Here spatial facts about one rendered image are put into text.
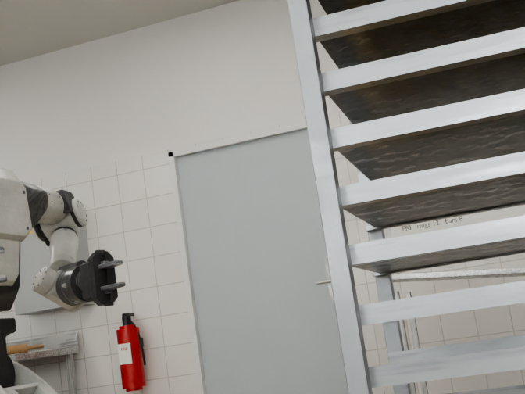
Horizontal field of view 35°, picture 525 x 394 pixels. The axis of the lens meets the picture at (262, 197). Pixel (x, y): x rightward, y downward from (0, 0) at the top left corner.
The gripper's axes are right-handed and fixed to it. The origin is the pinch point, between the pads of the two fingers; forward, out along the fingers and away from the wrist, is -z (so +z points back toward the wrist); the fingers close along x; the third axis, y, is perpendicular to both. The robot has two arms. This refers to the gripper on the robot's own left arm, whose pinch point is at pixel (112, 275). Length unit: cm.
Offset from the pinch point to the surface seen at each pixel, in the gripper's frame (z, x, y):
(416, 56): -87, 19, 1
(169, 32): 264, 198, 240
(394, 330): -52, -21, 29
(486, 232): -91, -9, 3
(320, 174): -74, 4, -10
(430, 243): -84, -9, -1
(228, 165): 241, 98, 256
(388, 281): -52, -11, 29
